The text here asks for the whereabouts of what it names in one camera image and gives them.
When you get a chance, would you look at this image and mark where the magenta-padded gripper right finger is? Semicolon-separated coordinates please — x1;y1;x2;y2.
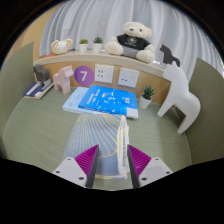
126;144;174;189

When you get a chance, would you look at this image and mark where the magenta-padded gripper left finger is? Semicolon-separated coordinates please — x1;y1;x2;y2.
52;144;100;189

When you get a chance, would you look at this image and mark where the light blue book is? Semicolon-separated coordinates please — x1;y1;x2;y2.
61;86;89;114

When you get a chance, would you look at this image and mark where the small plant in white pot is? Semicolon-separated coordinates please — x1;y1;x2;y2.
138;84;156;110
78;38;90;53
92;36;104;54

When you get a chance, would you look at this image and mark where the green partition panel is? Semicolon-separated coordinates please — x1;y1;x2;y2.
0;41;36;141
184;57;224;165

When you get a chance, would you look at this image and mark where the large white horse figure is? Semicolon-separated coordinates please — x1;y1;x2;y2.
156;60;202;135

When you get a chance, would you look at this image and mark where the bright blue book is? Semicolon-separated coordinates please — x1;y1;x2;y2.
77;84;139;118

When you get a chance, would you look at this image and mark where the navy blue book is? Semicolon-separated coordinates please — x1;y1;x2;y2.
23;79;55;100

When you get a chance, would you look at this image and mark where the pink horse figure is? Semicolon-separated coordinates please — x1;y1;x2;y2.
52;65;75;95

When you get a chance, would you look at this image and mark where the round purple number sign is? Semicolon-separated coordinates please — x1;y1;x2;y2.
73;65;95;87

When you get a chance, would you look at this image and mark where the dark grey horse figure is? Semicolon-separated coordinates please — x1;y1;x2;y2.
32;63;51;84

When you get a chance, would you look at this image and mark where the small black horse figure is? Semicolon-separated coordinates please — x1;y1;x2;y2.
158;43;181;68

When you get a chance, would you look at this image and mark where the round cream plush toy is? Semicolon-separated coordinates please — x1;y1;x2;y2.
49;38;74;56

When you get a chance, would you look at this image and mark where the cream teddy bear black shirt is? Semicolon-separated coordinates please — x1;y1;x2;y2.
104;21;156;64

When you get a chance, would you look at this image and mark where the white curtain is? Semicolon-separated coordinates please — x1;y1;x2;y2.
39;0;214;81

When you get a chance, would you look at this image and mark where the white wall socket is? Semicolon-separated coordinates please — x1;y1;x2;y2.
117;67;141;89
94;63;115;84

